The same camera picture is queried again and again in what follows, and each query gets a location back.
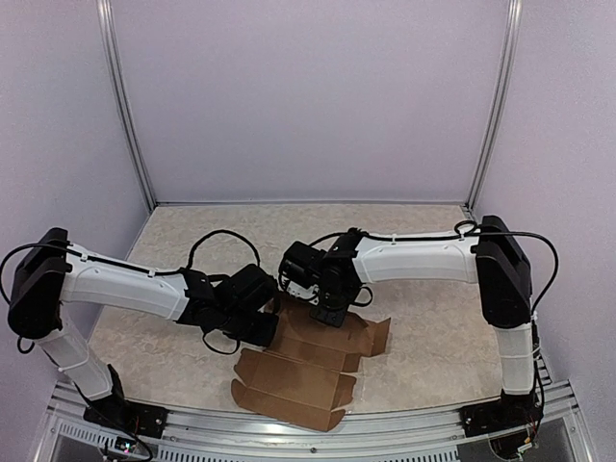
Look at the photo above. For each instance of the left aluminium frame post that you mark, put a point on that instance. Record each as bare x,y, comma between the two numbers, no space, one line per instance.
110,45

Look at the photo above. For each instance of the aluminium frame post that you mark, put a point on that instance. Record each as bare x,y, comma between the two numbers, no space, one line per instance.
110,45
505,69

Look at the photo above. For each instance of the right aluminium frame post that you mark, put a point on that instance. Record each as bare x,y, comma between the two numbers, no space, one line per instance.
505,69

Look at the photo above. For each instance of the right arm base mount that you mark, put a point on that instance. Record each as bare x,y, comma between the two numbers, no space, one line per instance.
505,412

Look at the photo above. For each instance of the front aluminium rail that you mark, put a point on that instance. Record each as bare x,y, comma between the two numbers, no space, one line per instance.
433,434

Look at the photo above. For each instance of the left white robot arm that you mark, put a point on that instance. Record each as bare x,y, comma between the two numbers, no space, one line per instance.
55,271

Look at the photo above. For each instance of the brown cardboard box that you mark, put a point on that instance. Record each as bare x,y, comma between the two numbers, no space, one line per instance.
306,376

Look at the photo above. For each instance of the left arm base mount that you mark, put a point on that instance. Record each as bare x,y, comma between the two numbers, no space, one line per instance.
118,412

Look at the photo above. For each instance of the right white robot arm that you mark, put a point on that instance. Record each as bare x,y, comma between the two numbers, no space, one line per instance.
486,254

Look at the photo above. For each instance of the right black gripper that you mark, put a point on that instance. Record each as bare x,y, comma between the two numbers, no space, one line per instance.
332,319

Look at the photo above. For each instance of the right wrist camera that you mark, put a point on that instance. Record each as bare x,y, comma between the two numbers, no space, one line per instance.
308,295

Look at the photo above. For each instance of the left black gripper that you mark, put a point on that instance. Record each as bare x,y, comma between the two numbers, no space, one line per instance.
265,336

